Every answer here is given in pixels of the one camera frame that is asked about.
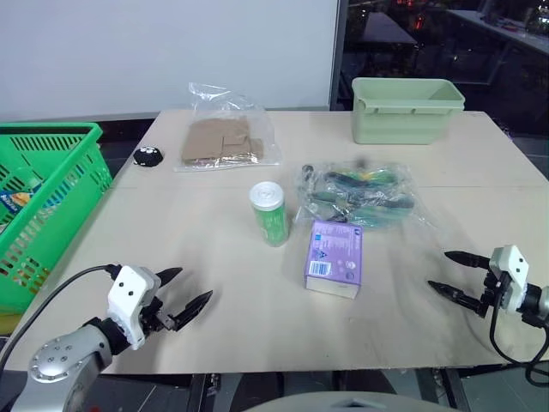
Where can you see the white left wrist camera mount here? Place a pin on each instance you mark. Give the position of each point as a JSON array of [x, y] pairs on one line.
[[128, 300]]

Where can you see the white partition board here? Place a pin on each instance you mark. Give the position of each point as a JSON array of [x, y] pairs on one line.
[[171, 51]]

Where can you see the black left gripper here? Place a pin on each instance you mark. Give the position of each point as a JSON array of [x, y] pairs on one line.
[[156, 315]]

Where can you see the purple rectangular box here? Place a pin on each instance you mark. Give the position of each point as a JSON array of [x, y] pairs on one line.
[[336, 257]]

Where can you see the green cylindrical can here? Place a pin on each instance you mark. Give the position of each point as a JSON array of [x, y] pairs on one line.
[[270, 214]]

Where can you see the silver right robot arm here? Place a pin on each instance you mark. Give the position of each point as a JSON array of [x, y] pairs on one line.
[[536, 307]]

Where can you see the bottle with green cap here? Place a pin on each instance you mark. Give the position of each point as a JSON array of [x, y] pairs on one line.
[[30, 180]]

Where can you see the clear bag green black tools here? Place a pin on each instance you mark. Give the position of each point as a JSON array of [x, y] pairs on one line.
[[364, 197]]

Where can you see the green plastic shopping basket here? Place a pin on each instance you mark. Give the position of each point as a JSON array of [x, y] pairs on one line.
[[86, 171]]

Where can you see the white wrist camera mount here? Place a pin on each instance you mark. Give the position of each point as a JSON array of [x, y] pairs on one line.
[[128, 300], [510, 274]]

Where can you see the dark background table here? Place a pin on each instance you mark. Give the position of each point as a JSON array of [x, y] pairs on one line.
[[386, 30]]

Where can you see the blue yellow snack package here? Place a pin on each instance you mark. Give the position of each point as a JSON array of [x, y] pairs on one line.
[[15, 204]]

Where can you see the light green plastic bin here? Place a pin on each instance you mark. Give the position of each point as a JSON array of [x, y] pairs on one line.
[[399, 122]]

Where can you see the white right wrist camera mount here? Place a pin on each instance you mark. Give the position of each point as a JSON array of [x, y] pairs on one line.
[[510, 274]]

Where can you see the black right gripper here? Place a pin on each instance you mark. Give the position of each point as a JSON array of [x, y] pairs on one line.
[[493, 296]]

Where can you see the clear bag with cardboard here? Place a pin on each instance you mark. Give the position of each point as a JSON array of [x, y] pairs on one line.
[[218, 141]]

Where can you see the small black object white dots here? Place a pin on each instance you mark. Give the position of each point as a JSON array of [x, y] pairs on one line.
[[148, 157]]

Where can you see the long background desk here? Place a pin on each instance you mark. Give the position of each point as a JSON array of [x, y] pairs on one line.
[[506, 32]]

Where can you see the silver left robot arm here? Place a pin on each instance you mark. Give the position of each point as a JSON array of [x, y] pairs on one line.
[[64, 360]]

